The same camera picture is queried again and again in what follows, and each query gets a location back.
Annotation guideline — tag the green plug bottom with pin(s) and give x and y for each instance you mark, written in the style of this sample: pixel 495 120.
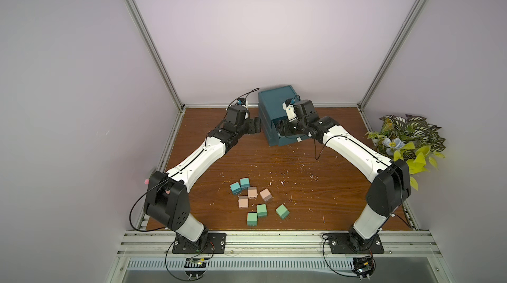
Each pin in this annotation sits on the green plug bottom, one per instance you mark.
pixel 251 219

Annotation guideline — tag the circuit board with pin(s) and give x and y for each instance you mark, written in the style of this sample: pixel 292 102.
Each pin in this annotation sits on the circuit board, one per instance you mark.
pixel 195 268
pixel 364 267

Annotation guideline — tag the teal drawer cabinet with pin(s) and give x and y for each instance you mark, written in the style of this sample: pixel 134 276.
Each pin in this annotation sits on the teal drawer cabinet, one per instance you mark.
pixel 271 112

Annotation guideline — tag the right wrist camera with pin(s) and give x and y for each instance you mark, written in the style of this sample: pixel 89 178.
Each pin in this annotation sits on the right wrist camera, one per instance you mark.
pixel 290 111

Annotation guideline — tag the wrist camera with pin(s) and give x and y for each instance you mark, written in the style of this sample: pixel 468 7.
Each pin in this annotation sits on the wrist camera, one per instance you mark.
pixel 290 111
pixel 242 101

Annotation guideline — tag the green plug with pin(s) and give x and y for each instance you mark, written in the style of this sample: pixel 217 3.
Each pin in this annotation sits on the green plug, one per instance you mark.
pixel 261 211
pixel 251 219
pixel 282 211

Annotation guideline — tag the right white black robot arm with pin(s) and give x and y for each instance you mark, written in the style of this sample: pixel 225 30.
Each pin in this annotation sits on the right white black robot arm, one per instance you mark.
pixel 389 179

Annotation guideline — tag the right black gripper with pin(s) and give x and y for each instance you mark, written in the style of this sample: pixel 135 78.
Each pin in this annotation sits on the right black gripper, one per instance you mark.
pixel 285 128

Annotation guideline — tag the teal plug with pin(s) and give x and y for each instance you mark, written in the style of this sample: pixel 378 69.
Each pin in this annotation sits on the teal plug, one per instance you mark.
pixel 236 188
pixel 244 183

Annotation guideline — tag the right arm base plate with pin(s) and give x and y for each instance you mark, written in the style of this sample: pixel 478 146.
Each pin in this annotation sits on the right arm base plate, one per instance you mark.
pixel 346 243

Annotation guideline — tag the green plug middle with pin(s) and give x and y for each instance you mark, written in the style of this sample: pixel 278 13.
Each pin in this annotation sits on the green plug middle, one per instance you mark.
pixel 261 211

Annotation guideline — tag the artificial potted plant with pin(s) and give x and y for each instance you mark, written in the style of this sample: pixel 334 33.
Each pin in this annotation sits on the artificial potted plant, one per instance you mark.
pixel 410 138

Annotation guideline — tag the right circuit board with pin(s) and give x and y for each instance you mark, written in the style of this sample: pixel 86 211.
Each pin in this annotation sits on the right circuit board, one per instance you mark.
pixel 364 267

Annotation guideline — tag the green plug right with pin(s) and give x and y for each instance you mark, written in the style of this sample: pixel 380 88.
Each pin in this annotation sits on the green plug right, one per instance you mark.
pixel 282 211

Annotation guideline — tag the pink plug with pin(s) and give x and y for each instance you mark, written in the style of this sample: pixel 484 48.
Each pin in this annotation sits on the pink plug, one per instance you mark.
pixel 266 195
pixel 252 192
pixel 243 202

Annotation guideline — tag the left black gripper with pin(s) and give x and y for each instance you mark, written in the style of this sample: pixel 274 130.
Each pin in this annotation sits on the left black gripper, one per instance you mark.
pixel 255 123

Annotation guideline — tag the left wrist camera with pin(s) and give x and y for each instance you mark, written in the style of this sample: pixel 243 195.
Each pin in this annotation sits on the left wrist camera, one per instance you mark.
pixel 242 101

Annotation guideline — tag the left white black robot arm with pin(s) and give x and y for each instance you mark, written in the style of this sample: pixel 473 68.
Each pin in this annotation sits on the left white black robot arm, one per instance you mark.
pixel 167 198

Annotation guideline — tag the aluminium front rail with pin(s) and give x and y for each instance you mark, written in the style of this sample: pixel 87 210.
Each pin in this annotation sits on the aluminium front rail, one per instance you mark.
pixel 279 243

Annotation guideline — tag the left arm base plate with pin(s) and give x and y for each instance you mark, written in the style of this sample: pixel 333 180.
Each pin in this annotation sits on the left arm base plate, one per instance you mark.
pixel 208 243

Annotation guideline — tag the left circuit board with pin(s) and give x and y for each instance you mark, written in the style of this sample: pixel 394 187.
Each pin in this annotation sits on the left circuit board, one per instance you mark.
pixel 195 268

